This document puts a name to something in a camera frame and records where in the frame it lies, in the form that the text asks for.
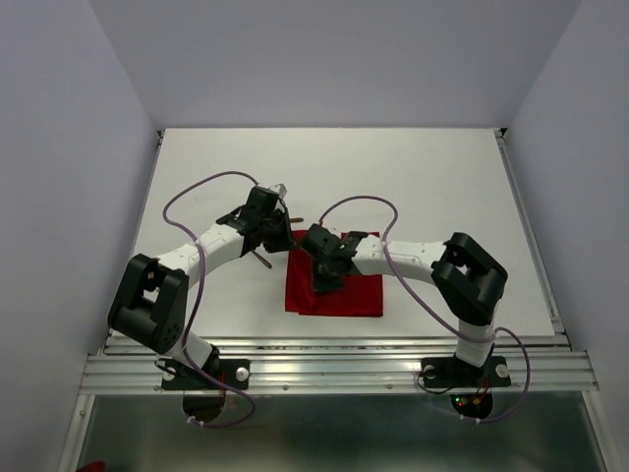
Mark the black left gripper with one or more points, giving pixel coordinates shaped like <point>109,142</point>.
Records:
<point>287,241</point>

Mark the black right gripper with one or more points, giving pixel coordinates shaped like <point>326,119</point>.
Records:
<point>326,285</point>

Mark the red cloth napkin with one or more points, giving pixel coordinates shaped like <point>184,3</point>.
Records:
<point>361,297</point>

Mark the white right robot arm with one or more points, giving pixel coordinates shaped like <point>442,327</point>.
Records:
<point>470,281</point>

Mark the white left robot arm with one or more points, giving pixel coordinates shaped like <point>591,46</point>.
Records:
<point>151,301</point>

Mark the dark wooden spoon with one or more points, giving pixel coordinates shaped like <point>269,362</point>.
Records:
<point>262,259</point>

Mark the red object bottom left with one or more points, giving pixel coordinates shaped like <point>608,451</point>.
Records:
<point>94,466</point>

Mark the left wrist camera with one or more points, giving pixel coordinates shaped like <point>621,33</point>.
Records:
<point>279,189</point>

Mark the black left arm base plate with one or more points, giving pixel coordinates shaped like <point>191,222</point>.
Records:
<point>178,377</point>

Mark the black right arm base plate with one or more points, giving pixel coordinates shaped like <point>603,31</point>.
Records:
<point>450,372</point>

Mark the aluminium left side rail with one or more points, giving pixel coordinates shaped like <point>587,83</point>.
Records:
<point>127,188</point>

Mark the aluminium rail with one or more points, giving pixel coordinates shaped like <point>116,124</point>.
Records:
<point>127,188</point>
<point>554,313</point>

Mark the aluminium front rail frame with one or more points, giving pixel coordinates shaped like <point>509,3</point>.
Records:
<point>341,365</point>

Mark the aluminium right side rail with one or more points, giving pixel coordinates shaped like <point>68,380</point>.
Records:
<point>554,313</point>

